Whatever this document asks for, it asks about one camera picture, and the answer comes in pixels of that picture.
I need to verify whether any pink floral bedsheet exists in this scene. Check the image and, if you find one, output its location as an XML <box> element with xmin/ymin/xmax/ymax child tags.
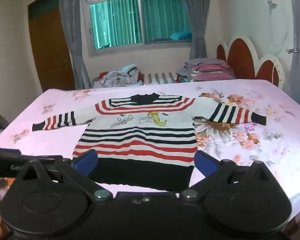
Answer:
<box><xmin>0</xmin><ymin>79</ymin><xmax>300</xmax><ymax>220</ymax></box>

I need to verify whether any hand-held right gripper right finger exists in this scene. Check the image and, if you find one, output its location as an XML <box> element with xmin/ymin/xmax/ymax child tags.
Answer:
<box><xmin>179</xmin><ymin>151</ymin><xmax>280</xmax><ymax>200</ymax></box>

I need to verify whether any brown wooden door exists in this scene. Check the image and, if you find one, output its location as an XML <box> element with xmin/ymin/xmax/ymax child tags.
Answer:
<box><xmin>27</xmin><ymin>0</ymin><xmax>77</xmax><ymax>92</ymax></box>

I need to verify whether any grey curtain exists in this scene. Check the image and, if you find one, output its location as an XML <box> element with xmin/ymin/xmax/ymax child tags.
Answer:
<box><xmin>57</xmin><ymin>0</ymin><xmax>92</xmax><ymax>90</ymax></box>
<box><xmin>180</xmin><ymin>0</ymin><xmax>213</xmax><ymax>59</ymax></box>

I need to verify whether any stack of pink folded clothes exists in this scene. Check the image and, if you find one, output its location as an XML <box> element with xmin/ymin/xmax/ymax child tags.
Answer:
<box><xmin>175</xmin><ymin>58</ymin><xmax>237</xmax><ymax>82</ymax></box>

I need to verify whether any grey and white striped cloth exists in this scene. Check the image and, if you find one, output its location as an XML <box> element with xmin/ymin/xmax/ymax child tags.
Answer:
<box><xmin>143</xmin><ymin>72</ymin><xmax>178</xmax><ymax>85</ymax></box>

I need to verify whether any brown heart-shaped headboard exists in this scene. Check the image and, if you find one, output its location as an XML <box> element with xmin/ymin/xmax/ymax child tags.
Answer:
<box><xmin>216</xmin><ymin>35</ymin><xmax>287</xmax><ymax>90</ymax></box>

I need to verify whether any pile of grey crumpled clothes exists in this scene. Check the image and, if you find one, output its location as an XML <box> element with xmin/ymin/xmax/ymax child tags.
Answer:
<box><xmin>92</xmin><ymin>64</ymin><xmax>143</xmax><ymax>88</ymax></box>

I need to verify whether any teal cloth on windowsill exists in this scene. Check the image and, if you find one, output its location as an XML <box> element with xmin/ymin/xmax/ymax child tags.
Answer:
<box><xmin>170</xmin><ymin>29</ymin><xmax>192</xmax><ymax>40</ymax></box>

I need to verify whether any window with green glass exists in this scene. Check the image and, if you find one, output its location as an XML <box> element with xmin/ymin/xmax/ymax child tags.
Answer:
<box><xmin>82</xmin><ymin>0</ymin><xmax>193</xmax><ymax>58</ymax></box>

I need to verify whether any striped cartoon print sweater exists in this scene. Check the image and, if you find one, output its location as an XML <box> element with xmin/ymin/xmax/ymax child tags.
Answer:
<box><xmin>32</xmin><ymin>92</ymin><xmax>267</xmax><ymax>192</ymax></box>

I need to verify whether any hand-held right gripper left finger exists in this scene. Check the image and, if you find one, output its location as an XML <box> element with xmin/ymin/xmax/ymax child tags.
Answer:
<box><xmin>14</xmin><ymin>149</ymin><xmax>113</xmax><ymax>200</ymax></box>

